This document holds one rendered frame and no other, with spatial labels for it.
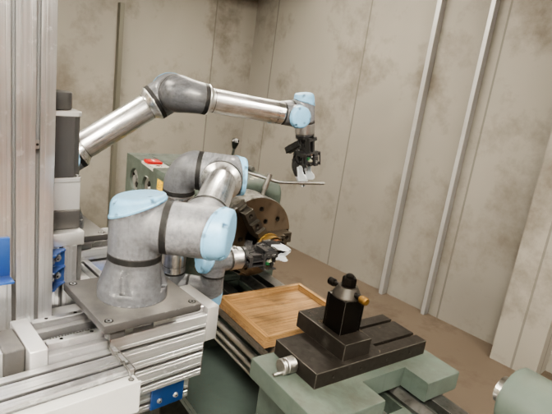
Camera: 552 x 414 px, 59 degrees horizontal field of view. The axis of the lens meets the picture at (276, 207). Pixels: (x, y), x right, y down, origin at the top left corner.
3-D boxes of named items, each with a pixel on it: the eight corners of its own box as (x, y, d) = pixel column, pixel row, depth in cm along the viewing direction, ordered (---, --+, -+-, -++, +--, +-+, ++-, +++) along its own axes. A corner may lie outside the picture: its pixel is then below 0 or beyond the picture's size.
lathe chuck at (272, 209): (196, 262, 183) (222, 183, 180) (262, 271, 203) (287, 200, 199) (208, 272, 176) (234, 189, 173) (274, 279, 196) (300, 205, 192)
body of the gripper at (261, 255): (278, 269, 165) (246, 273, 158) (264, 260, 172) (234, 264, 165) (280, 248, 163) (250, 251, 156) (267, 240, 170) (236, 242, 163)
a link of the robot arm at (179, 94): (169, 72, 139) (316, 102, 161) (162, 71, 149) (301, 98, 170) (163, 112, 142) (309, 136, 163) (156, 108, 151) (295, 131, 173)
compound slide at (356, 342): (296, 325, 144) (298, 310, 143) (321, 319, 150) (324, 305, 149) (342, 362, 128) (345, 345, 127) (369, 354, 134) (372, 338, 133)
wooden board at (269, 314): (218, 305, 173) (219, 296, 172) (298, 292, 193) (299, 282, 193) (264, 348, 149) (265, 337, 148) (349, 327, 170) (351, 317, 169)
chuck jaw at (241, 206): (243, 232, 184) (232, 207, 178) (254, 224, 186) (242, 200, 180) (259, 241, 175) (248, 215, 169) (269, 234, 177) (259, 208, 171)
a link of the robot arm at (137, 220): (116, 238, 112) (119, 181, 109) (174, 246, 112) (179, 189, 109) (97, 257, 100) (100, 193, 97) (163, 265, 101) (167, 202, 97)
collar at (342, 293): (325, 292, 134) (328, 281, 133) (347, 287, 139) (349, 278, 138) (345, 304, 128) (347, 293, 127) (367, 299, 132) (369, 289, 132)
